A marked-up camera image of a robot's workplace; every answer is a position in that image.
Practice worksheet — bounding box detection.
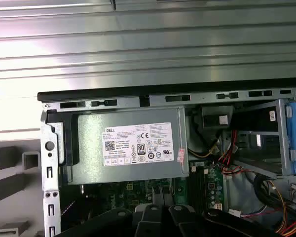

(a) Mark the orange yellow wire bundle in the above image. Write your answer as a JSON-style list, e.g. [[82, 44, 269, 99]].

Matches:
[[260, 179, 296, 237]]

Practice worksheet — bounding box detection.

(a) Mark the grey parts rack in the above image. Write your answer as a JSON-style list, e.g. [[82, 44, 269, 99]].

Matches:
[[0, 139, 44, 237]]

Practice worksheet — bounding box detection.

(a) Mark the metal optical drive cage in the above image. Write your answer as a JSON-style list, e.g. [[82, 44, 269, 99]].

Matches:
[[233, 98, 287, 180]]

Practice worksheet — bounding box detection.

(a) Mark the red black fan wire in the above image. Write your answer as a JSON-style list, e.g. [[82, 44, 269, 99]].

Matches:
[[61, 200, 76, 216]]

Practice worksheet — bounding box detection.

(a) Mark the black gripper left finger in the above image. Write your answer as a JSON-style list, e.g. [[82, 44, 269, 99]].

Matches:
[[53, 204, 165, 237]]

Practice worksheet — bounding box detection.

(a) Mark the yellow wire pair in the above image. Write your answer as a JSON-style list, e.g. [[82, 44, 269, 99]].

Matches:
[[189, 144, 222, 159]]

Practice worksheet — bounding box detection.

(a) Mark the metal socket cover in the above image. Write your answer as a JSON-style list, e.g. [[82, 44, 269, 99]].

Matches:
[[151, 185, 173, 206]]

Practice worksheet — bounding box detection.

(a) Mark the green motherboard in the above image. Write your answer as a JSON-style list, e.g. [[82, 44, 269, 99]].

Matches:
[[60, 161, 225, 215]]

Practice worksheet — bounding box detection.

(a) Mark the black RAM slot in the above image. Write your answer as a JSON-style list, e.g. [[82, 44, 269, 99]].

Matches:
[[202, 165, 209, 215], [189, 165, 197, 210], [196, 165, 203, 215]]

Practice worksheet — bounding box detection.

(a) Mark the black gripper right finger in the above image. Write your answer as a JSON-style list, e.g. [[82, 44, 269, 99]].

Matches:
[[167, 204, 282, 237]]

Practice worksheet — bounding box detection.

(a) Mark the red black wire bundle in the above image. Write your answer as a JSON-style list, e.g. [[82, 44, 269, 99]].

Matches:
[[218, 129, 247, 175]]

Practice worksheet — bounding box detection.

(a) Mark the black open PC case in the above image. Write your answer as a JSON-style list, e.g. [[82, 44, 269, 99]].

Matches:
[[37, 82, 296, 237]]

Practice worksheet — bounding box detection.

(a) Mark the grey power supply unit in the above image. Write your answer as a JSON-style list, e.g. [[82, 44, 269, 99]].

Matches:
[[64, 106, 190, 186]]

